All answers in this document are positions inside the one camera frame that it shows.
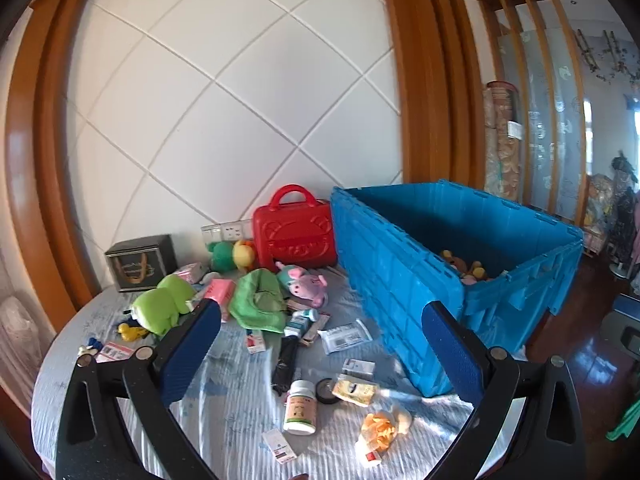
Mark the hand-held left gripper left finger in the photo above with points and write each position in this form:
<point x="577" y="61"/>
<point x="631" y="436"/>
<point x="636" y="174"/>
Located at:
<point x="192" y="345"/>

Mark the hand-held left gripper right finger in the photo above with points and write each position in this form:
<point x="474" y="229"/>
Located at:
<point x="450" y="350"/>

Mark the green frog plush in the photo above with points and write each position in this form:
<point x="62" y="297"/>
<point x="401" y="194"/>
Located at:
<point x="165" y="305"/>

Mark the large pink tissue pack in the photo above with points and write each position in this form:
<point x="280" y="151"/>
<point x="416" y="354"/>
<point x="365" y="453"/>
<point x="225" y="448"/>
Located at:
<point x="217" y="295"/>

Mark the red white medicine box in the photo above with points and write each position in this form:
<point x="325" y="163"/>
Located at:
<point x="255" y="343"/>

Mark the small pink tissue pack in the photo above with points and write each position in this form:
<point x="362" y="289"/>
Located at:
<point x="187" y="272"/>

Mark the green towel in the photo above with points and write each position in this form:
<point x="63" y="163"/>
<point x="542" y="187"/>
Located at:
<point x="255" y="300"/>

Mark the blue plastic storage crate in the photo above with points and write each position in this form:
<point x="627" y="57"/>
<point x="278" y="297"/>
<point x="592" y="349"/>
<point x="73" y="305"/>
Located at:
<point x="390" y="270"/>

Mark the teal white carton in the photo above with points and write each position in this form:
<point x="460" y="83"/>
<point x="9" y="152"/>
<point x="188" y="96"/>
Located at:
<point x="295" y="328"/>

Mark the white bottle teal cap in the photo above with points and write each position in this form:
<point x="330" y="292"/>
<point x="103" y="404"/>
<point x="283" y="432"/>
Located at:
<point x="306" y="314"/>

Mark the small white red box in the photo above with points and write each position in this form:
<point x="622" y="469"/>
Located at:
<point x="280" y="445"/>

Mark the black tape roll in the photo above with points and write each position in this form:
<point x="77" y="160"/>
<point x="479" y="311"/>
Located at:
<point x="324" y="396"/>

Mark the yellow toy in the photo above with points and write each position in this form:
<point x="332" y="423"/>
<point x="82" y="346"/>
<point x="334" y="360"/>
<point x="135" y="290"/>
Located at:
<point x="131" y="331"/>

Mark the pink white card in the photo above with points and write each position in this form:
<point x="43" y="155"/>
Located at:
<point x="115" y="352"/>

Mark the brown plush toy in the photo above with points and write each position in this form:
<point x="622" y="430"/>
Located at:
<point x="452" y="260"/>

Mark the green yellow duck plush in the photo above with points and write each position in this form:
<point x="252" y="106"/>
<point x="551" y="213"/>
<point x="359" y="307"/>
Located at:
<point x="222" y="256"/>

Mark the black pouch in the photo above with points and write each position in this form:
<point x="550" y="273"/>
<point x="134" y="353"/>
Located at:
<point x="285" y="365"/>

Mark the black gift box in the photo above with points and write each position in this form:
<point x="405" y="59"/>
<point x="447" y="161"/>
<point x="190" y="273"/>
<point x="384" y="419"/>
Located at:
<point x="150" y="260"/>

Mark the small blue toy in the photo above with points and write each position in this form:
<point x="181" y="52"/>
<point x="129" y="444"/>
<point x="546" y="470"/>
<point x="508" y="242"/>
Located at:
<point x="90" y="346"/>

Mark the yellow snack pouch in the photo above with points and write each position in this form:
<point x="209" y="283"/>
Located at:
<point x="355" y="391"/>

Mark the orange snack bag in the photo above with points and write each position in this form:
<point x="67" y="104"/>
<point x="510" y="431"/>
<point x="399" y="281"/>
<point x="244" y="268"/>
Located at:
<point x="380" y="427"/>

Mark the white barcode sachet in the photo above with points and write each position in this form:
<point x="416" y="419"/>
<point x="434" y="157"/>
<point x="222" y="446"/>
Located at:
<point x="345" y="338"/>

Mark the white bottle green label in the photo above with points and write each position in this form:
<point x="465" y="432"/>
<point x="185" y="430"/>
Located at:
<point x="300" y="410"/>

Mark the pink pig plush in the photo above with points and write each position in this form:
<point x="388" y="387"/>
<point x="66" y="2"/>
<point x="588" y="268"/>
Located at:
<point x="305" y="285"/>

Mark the red toy suitcase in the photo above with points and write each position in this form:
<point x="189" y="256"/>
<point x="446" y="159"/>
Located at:
<point x="295" y="240"/>

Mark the plastic wrapped bundle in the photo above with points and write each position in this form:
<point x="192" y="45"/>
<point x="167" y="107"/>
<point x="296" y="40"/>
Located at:
<point x="20" y="340"/>

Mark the teal fabric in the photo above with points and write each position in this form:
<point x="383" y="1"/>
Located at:
<point x="627" y="425"/>

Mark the pale carpet roll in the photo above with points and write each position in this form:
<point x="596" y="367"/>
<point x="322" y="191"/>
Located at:
<point x="490" y="150"/>

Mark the patterned carpet roll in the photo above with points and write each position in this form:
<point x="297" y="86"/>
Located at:
<point x="510" y="150"/>

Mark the dark hanging clothes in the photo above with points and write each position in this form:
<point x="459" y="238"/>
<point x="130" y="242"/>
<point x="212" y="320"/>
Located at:
<point x="625" y="210"/>

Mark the wooden frosted glass partition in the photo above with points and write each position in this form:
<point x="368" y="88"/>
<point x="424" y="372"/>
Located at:
<point x="555" y="110"/>

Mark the grey wall switch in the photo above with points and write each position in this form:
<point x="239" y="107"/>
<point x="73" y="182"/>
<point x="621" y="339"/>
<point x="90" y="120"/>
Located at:
<point x="211" y="235"/>

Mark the white wall socket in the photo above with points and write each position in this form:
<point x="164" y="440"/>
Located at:
<point x="248" y="228"/>
<point x="231" y="231"/>

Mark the wooden wall frame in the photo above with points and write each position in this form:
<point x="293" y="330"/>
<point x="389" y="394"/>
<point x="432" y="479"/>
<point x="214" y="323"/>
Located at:
<point x="435" y="85"/>

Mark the wall rack with vines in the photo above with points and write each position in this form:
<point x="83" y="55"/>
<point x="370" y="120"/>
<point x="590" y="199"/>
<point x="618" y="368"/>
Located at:
<point x="607" y="55"/>

